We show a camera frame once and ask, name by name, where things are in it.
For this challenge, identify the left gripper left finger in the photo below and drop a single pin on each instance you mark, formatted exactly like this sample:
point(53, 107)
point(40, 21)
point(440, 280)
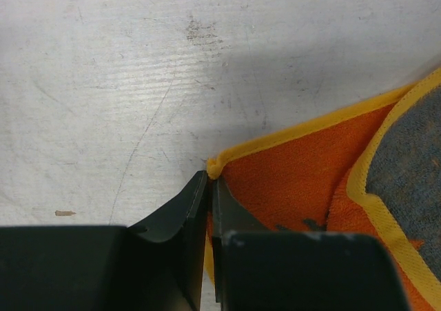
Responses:
point(155, 264)

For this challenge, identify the grey orange-edged towel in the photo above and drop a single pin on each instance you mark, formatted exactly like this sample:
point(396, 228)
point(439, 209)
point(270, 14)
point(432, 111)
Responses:
point(373, 168)

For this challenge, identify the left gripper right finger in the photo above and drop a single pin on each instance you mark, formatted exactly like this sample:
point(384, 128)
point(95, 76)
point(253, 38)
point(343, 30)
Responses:
point(259, 269)

